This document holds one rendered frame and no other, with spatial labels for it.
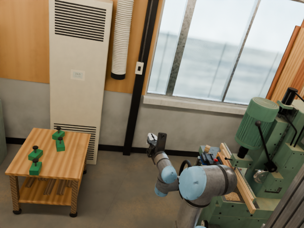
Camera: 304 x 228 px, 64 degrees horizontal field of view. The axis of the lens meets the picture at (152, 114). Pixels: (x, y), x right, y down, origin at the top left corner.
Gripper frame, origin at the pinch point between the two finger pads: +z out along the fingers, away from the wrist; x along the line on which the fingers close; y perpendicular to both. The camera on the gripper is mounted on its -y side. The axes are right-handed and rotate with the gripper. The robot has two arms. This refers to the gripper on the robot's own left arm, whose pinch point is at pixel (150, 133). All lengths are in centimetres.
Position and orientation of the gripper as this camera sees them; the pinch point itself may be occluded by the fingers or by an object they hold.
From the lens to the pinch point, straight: 145.1
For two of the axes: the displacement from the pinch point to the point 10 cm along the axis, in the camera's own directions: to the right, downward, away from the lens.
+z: -3.0, -5.1, 8.1
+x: 9.0, 1.3, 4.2
